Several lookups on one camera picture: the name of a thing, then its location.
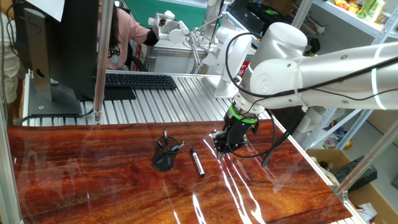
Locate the colourful shelf toys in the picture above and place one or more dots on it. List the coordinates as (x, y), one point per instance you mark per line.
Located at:
(345, 4)

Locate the black mesh pen holder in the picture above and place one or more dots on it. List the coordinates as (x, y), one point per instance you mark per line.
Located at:
(163, 161)

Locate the cardboard box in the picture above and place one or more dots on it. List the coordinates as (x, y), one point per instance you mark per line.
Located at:
(376, 199)

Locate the black office chair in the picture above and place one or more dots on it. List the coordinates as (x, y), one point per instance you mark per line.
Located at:
(136, 63)

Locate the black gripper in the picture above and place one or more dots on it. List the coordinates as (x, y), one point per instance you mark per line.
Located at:
(239, 130)

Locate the black pen clear cap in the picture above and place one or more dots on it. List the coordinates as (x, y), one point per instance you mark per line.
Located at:
(165, 135)

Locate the white marker pen black cap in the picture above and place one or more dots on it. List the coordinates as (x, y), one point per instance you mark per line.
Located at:
(198, 163)

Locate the silver monitor stand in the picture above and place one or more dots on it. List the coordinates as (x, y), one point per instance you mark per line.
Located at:
(38, 62)

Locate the black Dell monitor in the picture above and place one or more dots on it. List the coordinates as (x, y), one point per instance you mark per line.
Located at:
(74, 46)

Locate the white crumpled paper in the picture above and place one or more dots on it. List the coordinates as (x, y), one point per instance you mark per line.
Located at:
(365, 211)

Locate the green partition board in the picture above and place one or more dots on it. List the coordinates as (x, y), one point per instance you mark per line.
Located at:
(174, 12)

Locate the black desk pad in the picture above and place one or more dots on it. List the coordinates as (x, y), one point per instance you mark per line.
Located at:
(118, 94)

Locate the wood grain table mat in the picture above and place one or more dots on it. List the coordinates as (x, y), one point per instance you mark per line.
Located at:
(124, 193)

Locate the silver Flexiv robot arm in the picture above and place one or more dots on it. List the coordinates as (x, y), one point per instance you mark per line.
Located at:
(326, 77)

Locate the black keyboard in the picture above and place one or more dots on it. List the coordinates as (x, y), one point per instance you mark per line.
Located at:
(140, 81)

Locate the colourful toy pile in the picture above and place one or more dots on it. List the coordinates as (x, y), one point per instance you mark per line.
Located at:
(337, 135)

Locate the aluminium frame post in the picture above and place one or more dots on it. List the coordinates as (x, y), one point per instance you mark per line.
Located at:
(367, 161)
(7, 174)
(104, 46)

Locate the white paper sheet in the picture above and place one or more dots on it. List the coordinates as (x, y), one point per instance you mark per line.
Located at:
(46, 7)

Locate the black pen gold end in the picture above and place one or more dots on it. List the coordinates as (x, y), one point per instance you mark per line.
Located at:
(181, 144)

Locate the black equipment case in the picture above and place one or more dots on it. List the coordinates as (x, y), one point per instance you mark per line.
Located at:
(248, 18)

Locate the person in pink shirt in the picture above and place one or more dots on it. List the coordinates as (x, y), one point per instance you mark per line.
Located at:
(127, 34)

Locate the white metal shelf rack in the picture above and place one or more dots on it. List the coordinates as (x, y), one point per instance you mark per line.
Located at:
(357, 23)

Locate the black pen silver clip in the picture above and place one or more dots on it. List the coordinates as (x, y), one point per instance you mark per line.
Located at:
(159, 143)

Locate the black device box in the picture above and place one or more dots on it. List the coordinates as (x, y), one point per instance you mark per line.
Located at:
(357, 174)

